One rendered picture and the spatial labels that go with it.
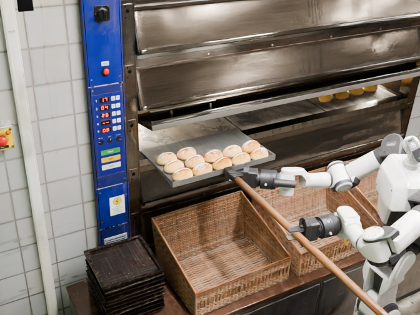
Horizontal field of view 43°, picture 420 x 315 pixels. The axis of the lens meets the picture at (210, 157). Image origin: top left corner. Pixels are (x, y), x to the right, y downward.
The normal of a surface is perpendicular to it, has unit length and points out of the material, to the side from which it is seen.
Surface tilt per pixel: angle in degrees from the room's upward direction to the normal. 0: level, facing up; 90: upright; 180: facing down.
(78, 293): 0
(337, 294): 93
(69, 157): 90
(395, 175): 46
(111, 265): 0
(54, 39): 90
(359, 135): 70
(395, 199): 86
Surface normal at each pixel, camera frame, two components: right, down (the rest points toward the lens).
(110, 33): 0.49, 0.46
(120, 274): 0.04, -0.87
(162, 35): 0.47, 0.13
